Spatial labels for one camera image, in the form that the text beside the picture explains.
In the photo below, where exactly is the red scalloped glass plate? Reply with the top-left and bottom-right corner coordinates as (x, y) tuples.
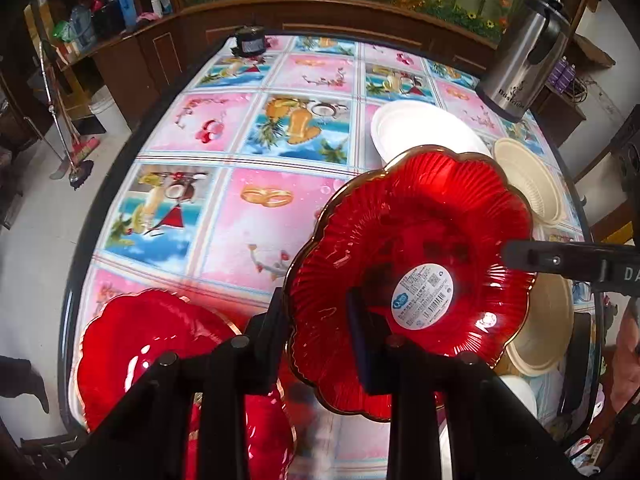
(75, 287), (247, 433)
(184, 382), (297, 480)
(283, 145), (537, 423)

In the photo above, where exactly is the colourful broom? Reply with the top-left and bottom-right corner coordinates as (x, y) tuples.
(55, 85), (101, 191)

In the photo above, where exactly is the blue plastic container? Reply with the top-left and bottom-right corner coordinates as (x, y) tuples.
(112, 0), (138, 28)

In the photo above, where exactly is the clear water jug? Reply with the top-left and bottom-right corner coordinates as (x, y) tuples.
(67, 6), (97, 51)

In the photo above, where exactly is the metal handled mop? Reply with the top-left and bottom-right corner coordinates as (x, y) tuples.
(37, 40), (73, 181)

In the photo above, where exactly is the white round plate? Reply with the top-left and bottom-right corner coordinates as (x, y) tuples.
(370, 100), (493, 168)

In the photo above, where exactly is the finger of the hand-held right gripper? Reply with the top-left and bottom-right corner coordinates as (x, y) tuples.
(501, 240), (608, 290)

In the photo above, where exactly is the person's right forearm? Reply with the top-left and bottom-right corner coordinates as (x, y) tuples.
(614, 300), (640, 413)

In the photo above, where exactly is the small black jar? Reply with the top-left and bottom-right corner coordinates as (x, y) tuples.
(230, 26), (271, 58)

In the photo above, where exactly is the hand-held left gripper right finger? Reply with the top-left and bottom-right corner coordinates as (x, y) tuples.
(347, 289), (581, 480)

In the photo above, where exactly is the white plastic bucket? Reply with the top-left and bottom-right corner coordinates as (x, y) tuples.
(89, 87), (131, 136)

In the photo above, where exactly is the person's dark shoe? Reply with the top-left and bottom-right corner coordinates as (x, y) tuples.
(0, 355), (51, 415)

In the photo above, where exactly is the stainless steel thermos jug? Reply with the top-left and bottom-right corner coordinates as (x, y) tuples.
(475, 0), (572, 123)

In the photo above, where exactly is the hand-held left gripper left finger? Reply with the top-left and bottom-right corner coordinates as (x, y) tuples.
(65, 287), (292, 480)

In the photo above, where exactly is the printed pink blue tablecloth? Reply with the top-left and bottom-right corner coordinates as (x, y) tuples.
(74, 34), (593, 476)

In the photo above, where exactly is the brown wooden cabinet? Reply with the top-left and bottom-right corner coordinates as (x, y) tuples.
(24, 0), (506, 133)

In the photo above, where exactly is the small white bowl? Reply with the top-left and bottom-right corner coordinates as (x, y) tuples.
(497, 375), (538, 423)

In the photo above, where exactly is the wooden wall shelf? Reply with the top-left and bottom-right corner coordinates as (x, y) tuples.
(530, 32), (617, 148)

